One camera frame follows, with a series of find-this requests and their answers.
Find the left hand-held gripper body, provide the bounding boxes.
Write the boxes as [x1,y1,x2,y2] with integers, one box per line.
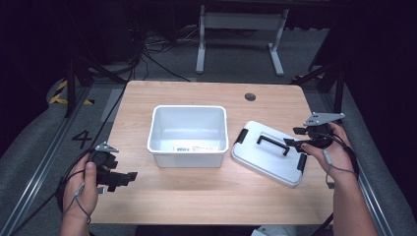
[87,141,120,188]

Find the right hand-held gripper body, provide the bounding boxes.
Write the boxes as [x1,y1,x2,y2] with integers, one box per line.
[302,111,346,150]

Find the white lid with black handle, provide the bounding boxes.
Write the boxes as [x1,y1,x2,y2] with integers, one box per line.
[230,120,309,189]

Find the white plastic storage box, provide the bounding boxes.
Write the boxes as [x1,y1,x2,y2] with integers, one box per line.
[147,104,230,169]

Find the person's right hand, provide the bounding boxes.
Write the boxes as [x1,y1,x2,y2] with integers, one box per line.
[300,122,356,182]

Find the person's left hand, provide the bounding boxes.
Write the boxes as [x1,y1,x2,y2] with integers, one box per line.
[61,152,99,217]

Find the black tripod stand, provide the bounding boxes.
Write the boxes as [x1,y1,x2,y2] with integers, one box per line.
[290,59,346,115]
[63,56,128,119]

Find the yellow and black floor tape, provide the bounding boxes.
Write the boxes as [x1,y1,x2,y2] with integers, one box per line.
[48,80,95,106]

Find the person's white shoe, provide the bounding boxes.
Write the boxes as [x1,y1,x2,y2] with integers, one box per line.
[251,224,297,236]

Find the grey right wrist cord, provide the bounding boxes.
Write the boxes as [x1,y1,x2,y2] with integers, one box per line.
[322,148,359,190]

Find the grey wrist cord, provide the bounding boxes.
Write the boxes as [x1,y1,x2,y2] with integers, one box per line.
[322,148,359,190]
[63,181,92,226]

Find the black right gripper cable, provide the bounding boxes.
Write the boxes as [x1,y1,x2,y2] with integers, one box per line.
[311,130,361,236]

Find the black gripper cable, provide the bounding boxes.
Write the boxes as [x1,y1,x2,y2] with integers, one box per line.
[9,147,96,236]
[311,130,361,236]

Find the grey left wrist cord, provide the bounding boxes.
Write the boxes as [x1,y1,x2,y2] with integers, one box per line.
[63,181,92,226]

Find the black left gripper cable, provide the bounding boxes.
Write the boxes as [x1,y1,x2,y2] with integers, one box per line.
[9,147,96,236]

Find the long black floor cable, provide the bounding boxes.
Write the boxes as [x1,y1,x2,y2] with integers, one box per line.
[90,63,139,150]

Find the metal floor rail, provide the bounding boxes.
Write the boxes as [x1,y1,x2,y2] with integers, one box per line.
[319,91,395,236]
[0,88,93,236]

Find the white metal desk frame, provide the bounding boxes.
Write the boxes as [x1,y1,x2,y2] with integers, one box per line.
[195,4,290,78]

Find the tangle of black floor cables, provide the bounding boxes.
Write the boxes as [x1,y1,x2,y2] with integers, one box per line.
[130,24,200,83]

